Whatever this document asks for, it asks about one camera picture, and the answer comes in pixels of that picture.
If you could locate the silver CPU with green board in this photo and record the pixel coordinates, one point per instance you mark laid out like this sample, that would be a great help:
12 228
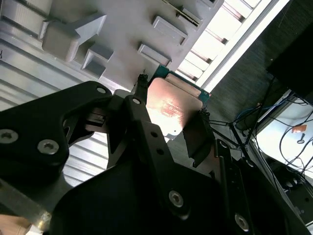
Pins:
171 102

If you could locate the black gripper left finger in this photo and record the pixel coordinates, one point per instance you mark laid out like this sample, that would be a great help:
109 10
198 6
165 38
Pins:
36 127

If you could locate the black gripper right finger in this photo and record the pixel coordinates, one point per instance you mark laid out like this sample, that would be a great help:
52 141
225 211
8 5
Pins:
244 186

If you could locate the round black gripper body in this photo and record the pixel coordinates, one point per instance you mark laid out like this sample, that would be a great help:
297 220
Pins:
122 208

